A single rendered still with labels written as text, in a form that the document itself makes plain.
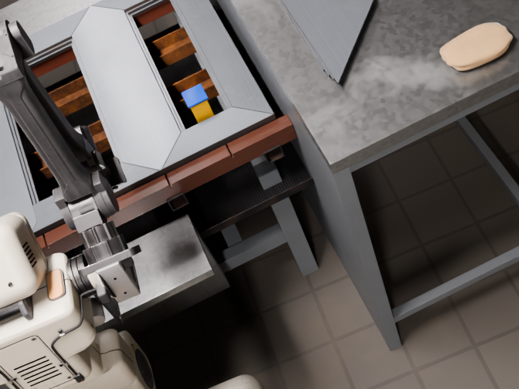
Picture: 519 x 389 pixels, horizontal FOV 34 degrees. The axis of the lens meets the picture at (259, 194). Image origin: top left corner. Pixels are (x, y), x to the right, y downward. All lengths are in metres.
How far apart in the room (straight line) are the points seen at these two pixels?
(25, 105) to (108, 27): 1.16
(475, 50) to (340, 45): 0.32
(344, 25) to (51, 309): 0.97
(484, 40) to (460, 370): 1.15
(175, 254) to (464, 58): 0.92
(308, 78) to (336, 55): 0.08
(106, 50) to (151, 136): 0.40
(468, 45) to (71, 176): 0.92
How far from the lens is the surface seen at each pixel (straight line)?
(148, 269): 2.33
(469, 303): 2.85
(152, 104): 2.43
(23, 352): 1.75
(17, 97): 1.58
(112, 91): 2.52
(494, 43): 2.00
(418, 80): 2.00
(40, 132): 1.62
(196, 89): 2.35
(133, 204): 2.28
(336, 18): 2.14
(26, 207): 2.39
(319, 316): 2.89
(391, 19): 2.13
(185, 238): 2.34
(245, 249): 2.73
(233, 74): 2.41
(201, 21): 2.59
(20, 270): 1.65
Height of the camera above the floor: 2.57
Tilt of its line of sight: 54 degrees down
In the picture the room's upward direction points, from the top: 25 degrees counter-clockwise
